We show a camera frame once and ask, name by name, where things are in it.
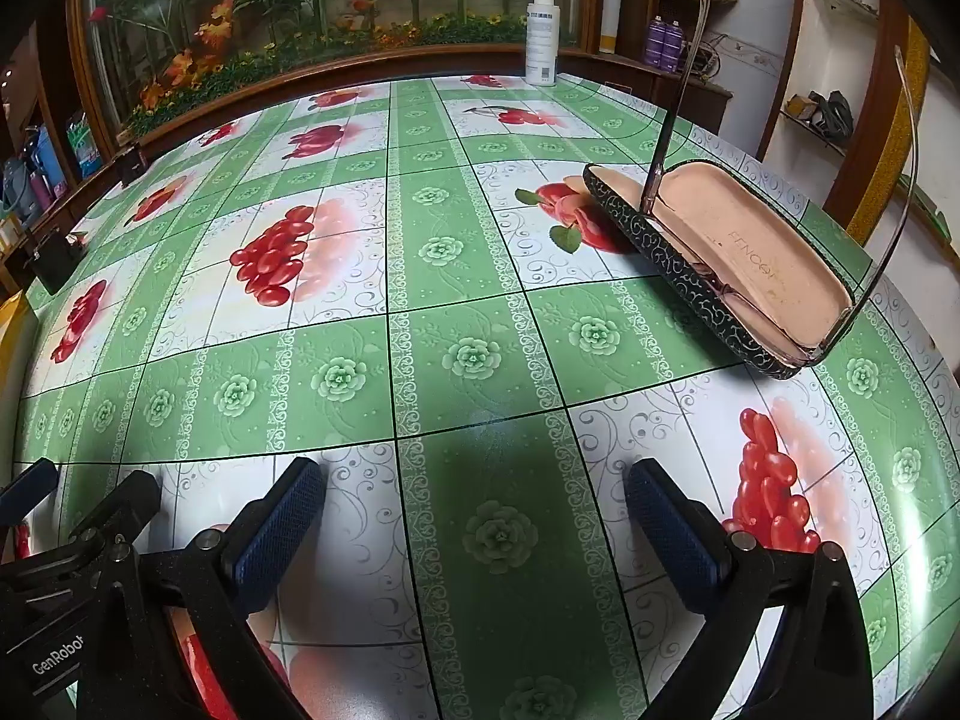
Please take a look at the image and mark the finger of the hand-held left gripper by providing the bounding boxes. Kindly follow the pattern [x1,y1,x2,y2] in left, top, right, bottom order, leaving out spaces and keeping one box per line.
[71,469,162,542]
[0,457,59,517]

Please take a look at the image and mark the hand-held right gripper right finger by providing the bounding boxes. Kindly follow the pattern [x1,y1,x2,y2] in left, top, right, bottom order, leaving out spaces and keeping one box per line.
[625,456,898,720]

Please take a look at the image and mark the dark grey bundle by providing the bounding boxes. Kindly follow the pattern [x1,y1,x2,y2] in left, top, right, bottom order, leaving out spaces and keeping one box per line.
[784,90,856,137]

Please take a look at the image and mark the green plastic pack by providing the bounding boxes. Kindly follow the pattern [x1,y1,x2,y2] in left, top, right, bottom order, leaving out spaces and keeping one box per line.
[66,111,102,181]

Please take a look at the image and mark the black patterned glasses case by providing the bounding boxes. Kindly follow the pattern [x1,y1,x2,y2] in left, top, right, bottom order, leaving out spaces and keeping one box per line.
[583,160,858,381]

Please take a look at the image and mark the blue bottle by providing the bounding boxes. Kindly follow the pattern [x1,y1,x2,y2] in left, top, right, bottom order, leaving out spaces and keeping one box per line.
[26,124,61,200]

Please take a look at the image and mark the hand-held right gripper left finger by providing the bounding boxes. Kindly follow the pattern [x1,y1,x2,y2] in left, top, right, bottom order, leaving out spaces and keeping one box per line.
[75,456,328,720]

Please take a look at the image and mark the wooden shelf cabinet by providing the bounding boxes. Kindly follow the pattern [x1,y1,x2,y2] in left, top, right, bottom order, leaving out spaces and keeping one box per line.
[622,0,734,136]

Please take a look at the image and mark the blue thermos jug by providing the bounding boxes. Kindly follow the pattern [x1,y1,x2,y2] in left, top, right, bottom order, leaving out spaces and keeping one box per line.
[0,157,38,222]

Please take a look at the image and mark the glass case with artificial flowers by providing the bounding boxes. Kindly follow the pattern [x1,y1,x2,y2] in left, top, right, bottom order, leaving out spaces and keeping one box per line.
[67,0,608,140]

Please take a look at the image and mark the tangled cables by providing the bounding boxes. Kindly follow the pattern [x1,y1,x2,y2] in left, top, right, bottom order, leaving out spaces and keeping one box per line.
[686,34,725,76]

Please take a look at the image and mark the white spray bottle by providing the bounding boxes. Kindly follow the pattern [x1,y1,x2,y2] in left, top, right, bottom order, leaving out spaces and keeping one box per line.
[525,0,560,87]

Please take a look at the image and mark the green floral tablecloth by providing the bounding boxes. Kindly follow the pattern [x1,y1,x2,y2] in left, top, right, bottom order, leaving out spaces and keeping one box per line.
[11,73,960,720]

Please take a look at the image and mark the small black box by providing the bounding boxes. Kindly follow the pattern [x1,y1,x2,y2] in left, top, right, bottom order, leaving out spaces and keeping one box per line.
[116,144,151,185]

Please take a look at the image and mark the wooden gold door frame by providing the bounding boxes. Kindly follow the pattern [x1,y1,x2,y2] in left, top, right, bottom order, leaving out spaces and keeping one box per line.
[821,0,960,241]

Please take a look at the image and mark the thin-framed eyeglasses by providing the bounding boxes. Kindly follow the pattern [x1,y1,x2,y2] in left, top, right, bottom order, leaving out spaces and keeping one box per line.
[637,0,920,370]

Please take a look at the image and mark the large black box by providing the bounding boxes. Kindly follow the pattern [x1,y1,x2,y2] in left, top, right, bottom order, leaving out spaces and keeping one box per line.
[22,231,87,295]

